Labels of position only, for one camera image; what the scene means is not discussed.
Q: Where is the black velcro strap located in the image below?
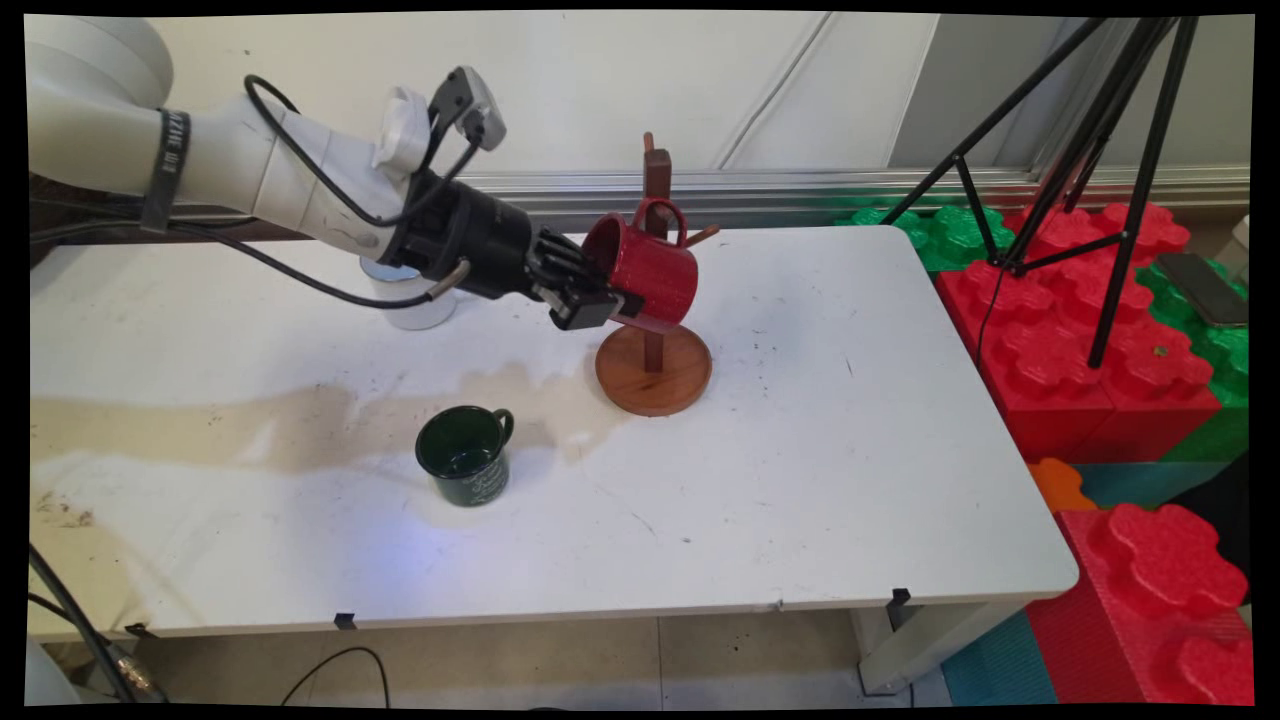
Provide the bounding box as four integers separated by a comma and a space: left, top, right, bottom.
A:
139, 107, 192, 237

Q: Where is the black smartphone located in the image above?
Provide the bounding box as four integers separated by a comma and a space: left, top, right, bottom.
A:
1154, 252, 1251, 330

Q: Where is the thin black tripod cable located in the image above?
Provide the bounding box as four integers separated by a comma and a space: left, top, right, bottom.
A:
976, 260, 1012, 369

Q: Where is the white table leg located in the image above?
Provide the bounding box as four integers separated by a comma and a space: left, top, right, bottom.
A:
851, 598, 1033, 698

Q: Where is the thin black floor cable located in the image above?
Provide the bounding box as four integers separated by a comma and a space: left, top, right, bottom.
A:
279, 645, 392, 709

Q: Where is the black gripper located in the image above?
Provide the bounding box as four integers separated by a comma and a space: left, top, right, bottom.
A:
384, 169, 647, 332

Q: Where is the black cable with metal plug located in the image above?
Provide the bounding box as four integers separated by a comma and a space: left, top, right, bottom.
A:
28, 218, 473, 310

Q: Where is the white enamel mug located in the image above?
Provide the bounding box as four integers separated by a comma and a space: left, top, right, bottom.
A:
357, 256, 460, 332

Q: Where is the wooden mug tree stand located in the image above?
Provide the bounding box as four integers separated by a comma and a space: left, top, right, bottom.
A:
594, 131, 723, 419

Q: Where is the red enamel mug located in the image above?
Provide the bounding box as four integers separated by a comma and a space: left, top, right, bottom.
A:
581, 196, 701, 337

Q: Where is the ribbed red foam block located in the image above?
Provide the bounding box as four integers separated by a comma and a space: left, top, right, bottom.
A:
1027, 502, 1255, 707

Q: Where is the aluminium wall rail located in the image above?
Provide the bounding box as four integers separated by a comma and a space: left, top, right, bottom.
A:
452, 164, 1251, 239

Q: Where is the orange foam piece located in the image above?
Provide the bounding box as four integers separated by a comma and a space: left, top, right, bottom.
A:
1027, 458, 1100, 514

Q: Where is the white vented wrist module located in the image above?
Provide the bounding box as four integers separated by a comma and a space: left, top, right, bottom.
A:
371, 86, 432, 177

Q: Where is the dark green enamel mug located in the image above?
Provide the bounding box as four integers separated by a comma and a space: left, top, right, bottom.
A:
415, 405, 517, 508

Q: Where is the teal foam block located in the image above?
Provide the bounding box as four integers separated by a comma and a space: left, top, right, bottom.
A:
1074, 461, 1233, 512
940, 610, 1060, 707

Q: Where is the black tripod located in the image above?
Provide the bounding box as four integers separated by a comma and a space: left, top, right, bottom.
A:
880, 15, 1204, 372

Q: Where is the green foam block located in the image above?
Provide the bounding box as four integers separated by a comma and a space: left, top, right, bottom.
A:
1138, 258, 1252, 464
834, 204, 1017, 274

